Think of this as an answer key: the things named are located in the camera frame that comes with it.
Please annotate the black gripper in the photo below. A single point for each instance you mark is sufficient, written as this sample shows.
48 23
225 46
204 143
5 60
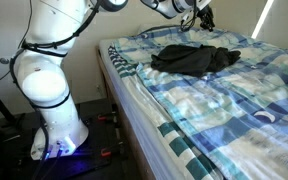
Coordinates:
205 14

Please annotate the black dress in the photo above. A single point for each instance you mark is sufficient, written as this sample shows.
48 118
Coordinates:
190 60

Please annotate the blue plaid duvet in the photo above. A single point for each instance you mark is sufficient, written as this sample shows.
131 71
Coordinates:
244 110

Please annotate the white mattress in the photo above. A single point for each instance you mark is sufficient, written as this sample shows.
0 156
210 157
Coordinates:
140 120

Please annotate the teal white striped sheet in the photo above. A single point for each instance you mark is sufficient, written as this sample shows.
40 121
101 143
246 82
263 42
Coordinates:
180 146

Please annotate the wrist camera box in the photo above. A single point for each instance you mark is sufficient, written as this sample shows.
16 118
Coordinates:
186 16

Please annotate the wooden bed frame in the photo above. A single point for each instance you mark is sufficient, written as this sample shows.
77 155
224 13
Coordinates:
124 123

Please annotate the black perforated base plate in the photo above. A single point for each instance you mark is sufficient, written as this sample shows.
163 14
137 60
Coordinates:
100 133

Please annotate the grey round wall knob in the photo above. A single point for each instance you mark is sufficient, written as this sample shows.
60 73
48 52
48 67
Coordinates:
4 60

